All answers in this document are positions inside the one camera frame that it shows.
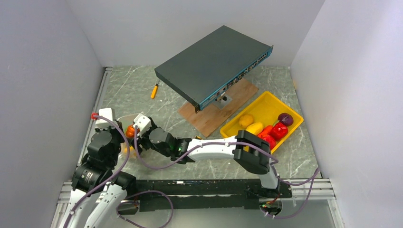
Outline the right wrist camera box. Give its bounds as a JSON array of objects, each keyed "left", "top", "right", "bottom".
[{"left": 132, "top": 114, "right": 152, "bottom": 137}]

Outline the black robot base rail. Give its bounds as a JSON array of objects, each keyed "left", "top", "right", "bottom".
[{"left": 118, "top": 179, "right": 292, "bottom": 215}]

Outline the yellow bell pepper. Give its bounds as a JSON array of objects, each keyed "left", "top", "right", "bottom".
[{"left": 122, "top": 146, "right": 137, "bottom": 158}]

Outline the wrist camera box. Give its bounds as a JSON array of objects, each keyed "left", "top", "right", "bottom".
[
  {"left": 91, "top": 108, "right": 115, "bottom": 129},
  {"left": 132, "top": 114, "right": 152, "bottom": 137}
]

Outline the small orange pumpkin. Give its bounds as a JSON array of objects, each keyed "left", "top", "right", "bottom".
[{"left": 125, "top": 125, "right": 136, "bottom": 138}]

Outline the clear polka dot zip bag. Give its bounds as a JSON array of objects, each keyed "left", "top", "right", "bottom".
[{"left": 117, "top": 113, "right": 145, "bottom": 159}]

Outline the yellow plastic tray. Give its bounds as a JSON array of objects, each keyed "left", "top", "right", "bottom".
[{"left": 220, "top": 91, "right": 304, "bottom": 152}]

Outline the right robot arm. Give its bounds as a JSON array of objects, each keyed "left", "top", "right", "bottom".
[{"left": 132, "top": 114, "right": 280, "bottom": 197}]

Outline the dark network switch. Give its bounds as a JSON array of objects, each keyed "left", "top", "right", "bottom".
[{"left": 154, "top": 25, "right": 273, "bottom": 113}]

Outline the purple onion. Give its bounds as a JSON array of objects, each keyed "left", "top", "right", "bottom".
[{"left": 278, "top": 113, "right": 294, "bottom": 127}]

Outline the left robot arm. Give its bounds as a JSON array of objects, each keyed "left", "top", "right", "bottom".
[{"left": 59, "top": 126, "right": 137, "bottom": 228}]

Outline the tan potato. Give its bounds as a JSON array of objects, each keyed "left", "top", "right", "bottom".
[{"left": 238, "top": 114, "right": 254, "bottom": 129}]

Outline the wooden base board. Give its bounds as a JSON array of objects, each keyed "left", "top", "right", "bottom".
[{"left": 178, "top": 79, "right": 258, "bottom": 137}]

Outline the metal stand post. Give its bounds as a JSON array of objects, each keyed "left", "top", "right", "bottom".
[{"left": 212, "top": 92, "right": 232, "bottom": 110}]

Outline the orange carrot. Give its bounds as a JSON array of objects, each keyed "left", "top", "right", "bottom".
[{"left": 257, "top": 121, "right": 279, "bottom": 138}]

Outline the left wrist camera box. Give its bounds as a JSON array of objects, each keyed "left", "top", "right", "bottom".
[{"left": 91, "top": 108, "right": 115, "bottom": 129}]

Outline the red bell pepper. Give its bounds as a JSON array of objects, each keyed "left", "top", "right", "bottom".
[{"left": 270, "top": 122, "right": 288, "bottom": 141}]

